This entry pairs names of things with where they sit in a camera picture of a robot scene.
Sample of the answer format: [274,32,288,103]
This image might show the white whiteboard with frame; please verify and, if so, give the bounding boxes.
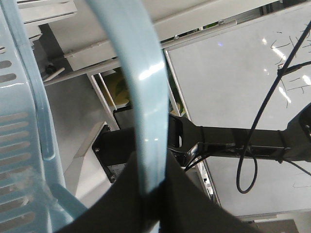
[165,2,311,217]

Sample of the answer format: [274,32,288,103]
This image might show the light blue plastic basket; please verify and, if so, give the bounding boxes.
[0,0,168,233]

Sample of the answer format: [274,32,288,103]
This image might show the black cable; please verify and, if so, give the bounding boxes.
[236,21,311,194]

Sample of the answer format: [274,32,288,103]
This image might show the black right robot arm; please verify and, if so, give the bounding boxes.
[92,105,311,183]

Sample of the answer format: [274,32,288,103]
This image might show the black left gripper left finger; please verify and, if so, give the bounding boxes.
[60,152,161,233]

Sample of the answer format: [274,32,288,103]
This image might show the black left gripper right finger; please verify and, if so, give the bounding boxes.
[158,150,265,233]

